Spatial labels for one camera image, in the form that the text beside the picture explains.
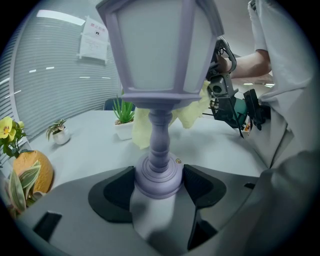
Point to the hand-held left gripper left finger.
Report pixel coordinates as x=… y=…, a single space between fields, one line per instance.
x=75 y=225

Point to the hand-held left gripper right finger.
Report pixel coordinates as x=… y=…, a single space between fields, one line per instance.
x=225 y=195

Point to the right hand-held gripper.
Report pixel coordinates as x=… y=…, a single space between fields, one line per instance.
x=222 y=107

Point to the yellow knitted cloth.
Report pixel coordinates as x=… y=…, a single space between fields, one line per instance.
x=192 y=112

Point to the person's right forearm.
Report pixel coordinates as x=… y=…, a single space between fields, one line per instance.
x=250 y=63

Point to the orange pumpkin-shaped jar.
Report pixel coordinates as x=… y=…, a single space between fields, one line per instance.
x=42 y=170

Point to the large-leaved variegated potted plant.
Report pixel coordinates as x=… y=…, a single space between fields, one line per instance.
x=20 y=190

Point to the person's white shirt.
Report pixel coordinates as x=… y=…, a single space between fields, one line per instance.
x=282 y=62

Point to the small variegated potted plant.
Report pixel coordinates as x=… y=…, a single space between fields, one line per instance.
x=59 y=133

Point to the spiky green potted plant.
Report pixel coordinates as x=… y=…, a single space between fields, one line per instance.
x=123 y=117

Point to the blue chair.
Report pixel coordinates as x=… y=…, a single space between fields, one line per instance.
x=110 y=105

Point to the yellow flower potted plant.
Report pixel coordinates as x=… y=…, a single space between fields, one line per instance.
x=7 y=130

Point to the white window blinds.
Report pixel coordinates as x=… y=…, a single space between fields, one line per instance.
x=62 y=87

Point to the white paper sign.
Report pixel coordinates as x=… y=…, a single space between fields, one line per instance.
x=93 y=40

